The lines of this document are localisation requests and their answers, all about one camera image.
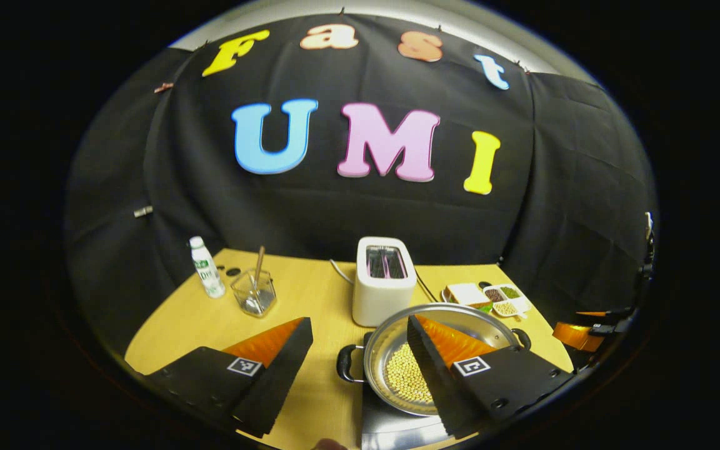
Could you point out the copper metal clip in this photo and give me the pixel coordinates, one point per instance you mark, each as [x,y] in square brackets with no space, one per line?
[163,87]

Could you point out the black backdrop cloth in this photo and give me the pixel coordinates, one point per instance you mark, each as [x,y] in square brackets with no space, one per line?
[554,187]

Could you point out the white toaster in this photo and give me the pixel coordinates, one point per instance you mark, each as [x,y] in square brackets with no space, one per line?
[385,300]

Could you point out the silver metal clip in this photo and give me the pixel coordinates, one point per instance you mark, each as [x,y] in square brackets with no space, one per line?
[143,211]

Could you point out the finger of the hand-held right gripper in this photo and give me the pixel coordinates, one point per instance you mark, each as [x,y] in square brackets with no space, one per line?
[591,314]
[575,336]

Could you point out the black induction cooktop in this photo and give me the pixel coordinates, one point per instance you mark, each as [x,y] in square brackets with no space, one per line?
[397,431]

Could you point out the white divided snack dish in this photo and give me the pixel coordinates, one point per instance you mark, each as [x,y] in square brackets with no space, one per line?
[507,307]

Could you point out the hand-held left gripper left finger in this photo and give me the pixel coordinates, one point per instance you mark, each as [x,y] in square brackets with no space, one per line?
[279,381]

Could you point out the pile of yellow soybeans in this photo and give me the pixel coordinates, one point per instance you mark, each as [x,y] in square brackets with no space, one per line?
[407,375]

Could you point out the white drink bottle green label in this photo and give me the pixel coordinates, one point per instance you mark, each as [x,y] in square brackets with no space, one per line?
[209,275]

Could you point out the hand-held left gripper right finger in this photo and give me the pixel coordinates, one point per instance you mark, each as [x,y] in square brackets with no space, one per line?
[432,381]

